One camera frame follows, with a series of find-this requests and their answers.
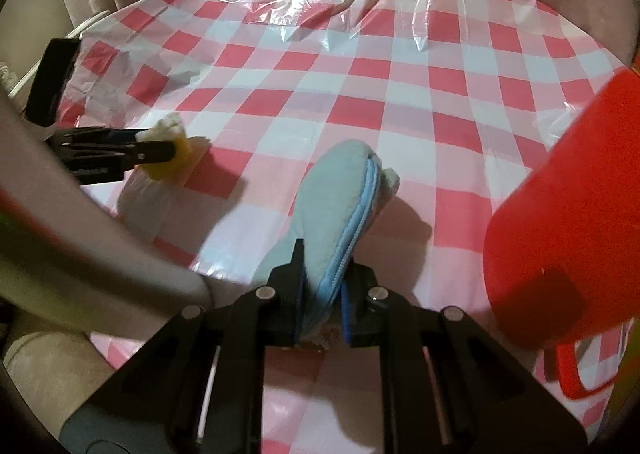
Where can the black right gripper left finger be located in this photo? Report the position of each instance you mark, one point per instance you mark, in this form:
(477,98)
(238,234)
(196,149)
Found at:
(196,385)

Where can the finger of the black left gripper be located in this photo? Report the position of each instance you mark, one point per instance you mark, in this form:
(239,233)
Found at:
(95,154)

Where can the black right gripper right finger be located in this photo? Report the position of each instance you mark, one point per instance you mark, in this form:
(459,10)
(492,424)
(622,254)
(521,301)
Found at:
(447,385)

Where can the yellow round sponge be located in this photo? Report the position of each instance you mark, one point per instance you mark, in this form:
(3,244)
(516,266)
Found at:
(164,150)

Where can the light blue plush pouch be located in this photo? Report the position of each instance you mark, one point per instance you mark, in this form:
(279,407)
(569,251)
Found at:
(335,205)

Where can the white printed tissue pack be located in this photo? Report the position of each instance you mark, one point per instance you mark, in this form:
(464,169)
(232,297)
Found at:
(143,204)

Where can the steel thermos bottle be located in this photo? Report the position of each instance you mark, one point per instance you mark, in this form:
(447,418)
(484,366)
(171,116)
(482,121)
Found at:
(64,259)

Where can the red plastic thermos jug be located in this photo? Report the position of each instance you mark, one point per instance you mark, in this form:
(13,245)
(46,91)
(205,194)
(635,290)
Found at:
(561,253)

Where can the red white checkered tablecloth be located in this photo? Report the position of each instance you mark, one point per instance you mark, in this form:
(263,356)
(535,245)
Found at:
(462,98)

